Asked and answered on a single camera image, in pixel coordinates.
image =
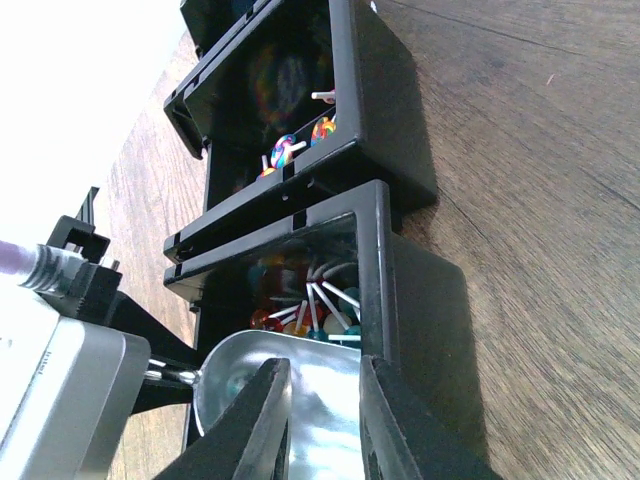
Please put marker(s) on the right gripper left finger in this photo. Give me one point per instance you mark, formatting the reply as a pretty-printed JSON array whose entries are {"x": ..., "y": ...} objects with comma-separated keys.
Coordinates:
[{"x": 251, "y": 439}]

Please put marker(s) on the black bin round lollipops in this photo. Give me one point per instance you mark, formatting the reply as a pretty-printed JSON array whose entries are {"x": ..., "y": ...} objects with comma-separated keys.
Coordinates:
[{"x": 411, "y": 304}]

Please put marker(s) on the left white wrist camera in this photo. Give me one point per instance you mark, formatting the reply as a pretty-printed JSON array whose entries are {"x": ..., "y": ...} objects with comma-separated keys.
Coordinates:
[{"x": 67, "y": 390}]

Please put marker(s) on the black bin swirl lollipops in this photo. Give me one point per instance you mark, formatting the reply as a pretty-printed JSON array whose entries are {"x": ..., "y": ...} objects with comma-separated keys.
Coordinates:
[{"x": 317, "y": 93}]

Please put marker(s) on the black aluminium frame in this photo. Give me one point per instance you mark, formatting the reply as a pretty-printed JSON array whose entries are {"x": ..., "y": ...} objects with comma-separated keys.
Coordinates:
[{"x": 86, "y": 211}]

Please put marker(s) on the black bin star candies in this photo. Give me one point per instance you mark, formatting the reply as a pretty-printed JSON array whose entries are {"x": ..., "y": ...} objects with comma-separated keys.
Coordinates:
[{"x": 207, "y": 21}]

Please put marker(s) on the metal scoop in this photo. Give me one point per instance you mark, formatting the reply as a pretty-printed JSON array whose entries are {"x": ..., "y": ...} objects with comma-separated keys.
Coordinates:
[{"x": 325, "y": 434}]

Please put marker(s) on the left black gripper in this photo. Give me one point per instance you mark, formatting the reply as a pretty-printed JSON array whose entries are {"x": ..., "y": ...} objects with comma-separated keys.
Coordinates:
[{"x": 95, "y": 297}]

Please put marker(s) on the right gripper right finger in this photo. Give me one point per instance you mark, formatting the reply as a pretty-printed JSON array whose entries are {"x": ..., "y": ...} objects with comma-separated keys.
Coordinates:
[{"x": 400, "y": 438}]

